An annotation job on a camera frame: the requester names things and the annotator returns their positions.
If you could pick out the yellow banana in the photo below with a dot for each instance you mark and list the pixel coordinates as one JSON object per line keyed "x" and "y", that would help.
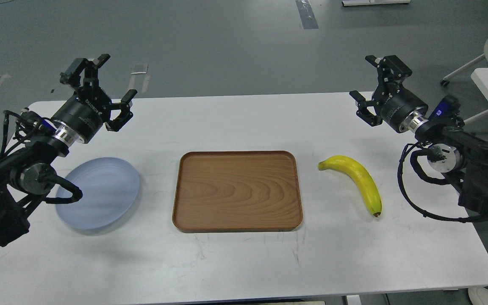
{"x": 361, "y": 178}

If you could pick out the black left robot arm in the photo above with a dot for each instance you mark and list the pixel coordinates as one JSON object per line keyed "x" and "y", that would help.
{"x": 31, "y": 143}

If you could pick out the brown wooden tray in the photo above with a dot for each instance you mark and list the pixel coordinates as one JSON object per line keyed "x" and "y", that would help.
{"x": 237, "y": 191}

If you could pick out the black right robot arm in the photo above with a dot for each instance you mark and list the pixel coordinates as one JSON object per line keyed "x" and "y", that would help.
{"x": 443, "y": 154}

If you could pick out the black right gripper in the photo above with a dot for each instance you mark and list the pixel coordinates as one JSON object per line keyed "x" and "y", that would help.
{"x": 397, "y": 102}

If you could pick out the light blue plate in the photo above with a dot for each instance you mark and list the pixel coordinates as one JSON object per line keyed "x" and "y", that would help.
{"x": 109, "y": 185}

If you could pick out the white shoe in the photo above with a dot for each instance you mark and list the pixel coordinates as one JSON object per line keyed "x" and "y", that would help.
{"x": 478, "y": 295}

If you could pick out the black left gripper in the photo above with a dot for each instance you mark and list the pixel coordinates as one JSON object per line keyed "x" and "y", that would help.
{"x": 83, "y": 111}

